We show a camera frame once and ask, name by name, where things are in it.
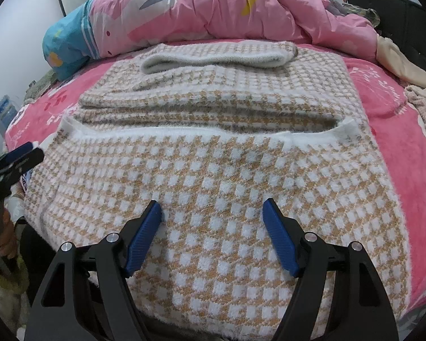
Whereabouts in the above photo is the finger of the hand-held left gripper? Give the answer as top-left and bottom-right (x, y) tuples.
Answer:
(0, 148), (45, 189)
(5, 142), (34, 160)

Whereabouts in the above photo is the black bed headboard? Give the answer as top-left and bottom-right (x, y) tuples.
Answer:
(346, 0), (426, 89)

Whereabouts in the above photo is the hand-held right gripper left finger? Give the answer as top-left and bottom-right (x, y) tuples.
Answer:
(24, 201), (163, 341)

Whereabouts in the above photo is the blue white package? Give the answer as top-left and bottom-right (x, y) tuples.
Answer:
(0, 94), (11, 134)

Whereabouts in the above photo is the tan cloth garment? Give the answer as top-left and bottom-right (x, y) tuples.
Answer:
(376, 34), (426, 91)

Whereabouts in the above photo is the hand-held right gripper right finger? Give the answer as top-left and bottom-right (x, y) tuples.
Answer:
(263, 198), (400, 341)

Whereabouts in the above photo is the grey patterned cloth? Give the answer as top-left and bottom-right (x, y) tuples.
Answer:
(23, 69), (57, 102)

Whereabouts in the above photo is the pink floral blanket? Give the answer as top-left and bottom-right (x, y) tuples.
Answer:
(3, 37), (426, 313)

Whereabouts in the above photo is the pink cartoon print quilt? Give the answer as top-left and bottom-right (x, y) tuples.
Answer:
(43, 0), (380, 80)

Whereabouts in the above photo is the person's left hand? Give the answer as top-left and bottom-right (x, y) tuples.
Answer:
(0, 217), (18, 260)

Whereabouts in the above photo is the beige houndstooth knit coat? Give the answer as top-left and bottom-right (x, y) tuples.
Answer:
(23, 41), (412, 341)

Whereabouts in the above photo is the camouflage garment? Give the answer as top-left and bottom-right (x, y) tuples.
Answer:
(341, 2), (380, 27)

